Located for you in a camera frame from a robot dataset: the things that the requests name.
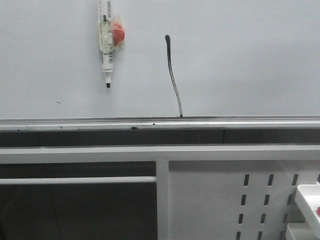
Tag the white lower storage tray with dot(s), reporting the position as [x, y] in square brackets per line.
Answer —
[299, 231]

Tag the large whiteboard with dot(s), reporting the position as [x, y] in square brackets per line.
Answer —
[184, 64]

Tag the white upper storage tray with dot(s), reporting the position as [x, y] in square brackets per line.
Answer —
[307, 198]

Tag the white black-tip whiteboard marker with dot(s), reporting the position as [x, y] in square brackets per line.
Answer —
[106, 40]

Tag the red round magnet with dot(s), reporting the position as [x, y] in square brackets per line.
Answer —
[118, 32]

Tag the white whiteboard stand frame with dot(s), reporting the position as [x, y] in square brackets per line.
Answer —
[185, 192]

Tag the white storage tray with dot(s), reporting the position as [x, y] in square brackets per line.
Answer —
[307, 198]
[299, 231]

